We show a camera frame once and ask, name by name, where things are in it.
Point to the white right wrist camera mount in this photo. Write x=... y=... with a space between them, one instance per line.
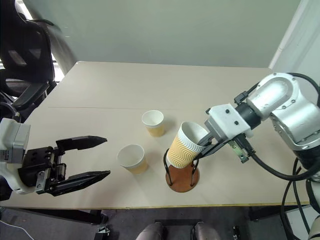
x=228 y=120

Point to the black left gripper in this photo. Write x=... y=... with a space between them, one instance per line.
x=45 y=165

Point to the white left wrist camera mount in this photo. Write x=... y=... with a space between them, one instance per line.
x=15 y=140

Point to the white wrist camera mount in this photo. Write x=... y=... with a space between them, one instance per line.
x=228 y=120
x=15 y=140

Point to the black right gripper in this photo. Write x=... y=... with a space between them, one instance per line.
x=217 y=135

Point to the black office chair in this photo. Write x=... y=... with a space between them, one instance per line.
x=22 y=62

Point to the plain yellow paper cup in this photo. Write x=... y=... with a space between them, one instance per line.
x=153 y=125
x=132 y=160

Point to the black table support bar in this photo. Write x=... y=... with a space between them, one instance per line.
x=62 y=215

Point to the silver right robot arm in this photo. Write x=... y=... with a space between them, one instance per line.
x=277 y=87

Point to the yellow rippled paper cup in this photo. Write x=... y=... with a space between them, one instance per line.
x=182 y=152

